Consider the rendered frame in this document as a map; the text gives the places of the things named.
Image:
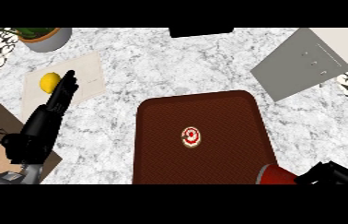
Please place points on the beige placemat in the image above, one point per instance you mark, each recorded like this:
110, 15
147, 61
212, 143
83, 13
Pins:
91, 77

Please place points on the flat grey door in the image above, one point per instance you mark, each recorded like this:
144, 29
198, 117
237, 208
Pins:
294, 68

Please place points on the red cylinder with grey rim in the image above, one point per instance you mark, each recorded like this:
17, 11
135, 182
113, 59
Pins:
276, 176

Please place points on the black appliance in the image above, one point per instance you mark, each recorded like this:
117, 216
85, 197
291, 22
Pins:
201, 31

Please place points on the grey pot with green plant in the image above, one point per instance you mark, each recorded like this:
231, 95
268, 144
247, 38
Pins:
48, 38

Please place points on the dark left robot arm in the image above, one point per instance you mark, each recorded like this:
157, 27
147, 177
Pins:
36, 135

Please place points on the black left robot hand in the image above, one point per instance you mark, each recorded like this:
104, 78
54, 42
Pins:
64, 91

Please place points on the white and dark patterned object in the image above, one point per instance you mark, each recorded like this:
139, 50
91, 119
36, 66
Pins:
344, 84

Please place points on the yellow lemon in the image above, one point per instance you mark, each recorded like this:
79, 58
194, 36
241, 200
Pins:
49, 82

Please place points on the brown rectangular tray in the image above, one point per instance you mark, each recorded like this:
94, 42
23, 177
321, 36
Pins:
200, 166

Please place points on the brown wooden board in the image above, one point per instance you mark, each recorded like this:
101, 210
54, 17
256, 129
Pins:
8, 118

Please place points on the red and white can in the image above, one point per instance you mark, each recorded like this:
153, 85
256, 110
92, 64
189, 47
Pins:
192, 137

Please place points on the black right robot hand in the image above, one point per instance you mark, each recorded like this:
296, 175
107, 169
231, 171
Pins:
328, 174

